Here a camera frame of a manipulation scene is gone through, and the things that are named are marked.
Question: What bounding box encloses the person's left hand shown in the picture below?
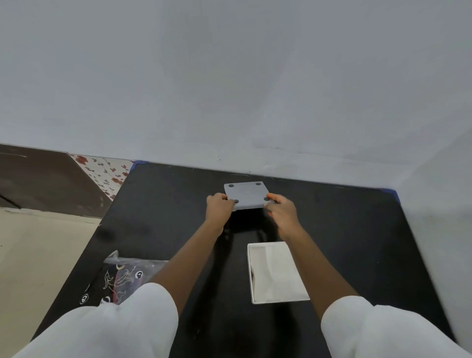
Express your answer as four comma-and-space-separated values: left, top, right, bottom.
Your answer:
205, 193, 236, 237

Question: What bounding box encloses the person's right hand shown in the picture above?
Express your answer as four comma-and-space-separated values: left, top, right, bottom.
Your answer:
265, 193, 304, 242

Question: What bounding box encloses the grey square device with feet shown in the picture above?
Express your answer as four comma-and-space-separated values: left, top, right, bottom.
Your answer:
224, 181, 276, 211

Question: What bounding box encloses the person's right forearm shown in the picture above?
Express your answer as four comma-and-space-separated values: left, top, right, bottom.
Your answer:
277, 228, 360, 321

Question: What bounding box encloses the person's left forearm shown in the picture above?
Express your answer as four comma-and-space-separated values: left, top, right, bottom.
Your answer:
147, 221, 226, 318

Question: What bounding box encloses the white open box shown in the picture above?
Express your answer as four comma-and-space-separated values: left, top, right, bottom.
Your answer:
247, 241, 310, 305

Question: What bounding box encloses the floral patterned panel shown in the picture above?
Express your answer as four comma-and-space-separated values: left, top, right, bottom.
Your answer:
69, 154, 135, 202

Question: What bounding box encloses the clear plastic bag with print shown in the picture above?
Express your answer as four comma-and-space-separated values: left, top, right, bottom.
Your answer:
79, 250, 169, 307

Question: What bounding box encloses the person's right white sleeve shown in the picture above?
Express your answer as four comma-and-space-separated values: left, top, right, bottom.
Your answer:
320, 296, 472, 358

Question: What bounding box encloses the person's white sleeve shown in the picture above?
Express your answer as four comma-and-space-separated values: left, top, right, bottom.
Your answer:
11, 283, 180, 358
320, 296, 472, 358

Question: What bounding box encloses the person's left white sleeve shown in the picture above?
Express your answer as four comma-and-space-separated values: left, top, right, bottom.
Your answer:
11, 283, 180, 358

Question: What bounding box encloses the dark brown board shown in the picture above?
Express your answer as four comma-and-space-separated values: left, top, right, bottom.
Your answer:
0, 144, 113, 219

